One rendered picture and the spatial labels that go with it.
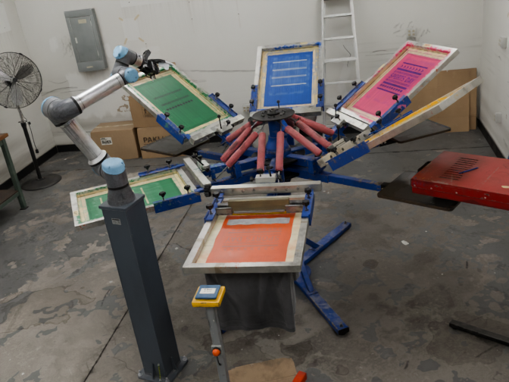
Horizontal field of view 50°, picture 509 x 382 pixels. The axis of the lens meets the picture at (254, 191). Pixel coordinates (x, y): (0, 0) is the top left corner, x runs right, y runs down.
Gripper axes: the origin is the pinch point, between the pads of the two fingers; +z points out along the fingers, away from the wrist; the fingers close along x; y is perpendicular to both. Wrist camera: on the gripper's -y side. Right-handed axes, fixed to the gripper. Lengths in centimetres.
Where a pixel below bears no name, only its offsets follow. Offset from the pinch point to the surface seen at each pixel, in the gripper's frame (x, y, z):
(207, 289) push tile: 7, 136, -13
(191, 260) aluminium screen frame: -7, 115, -4
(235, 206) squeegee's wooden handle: -1, 81, 37
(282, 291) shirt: 20, 140, 29
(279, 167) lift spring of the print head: 12, 52, 77
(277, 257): 27, 125, 21
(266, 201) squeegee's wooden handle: 16, 84, 44
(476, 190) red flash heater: 116, 117, 83
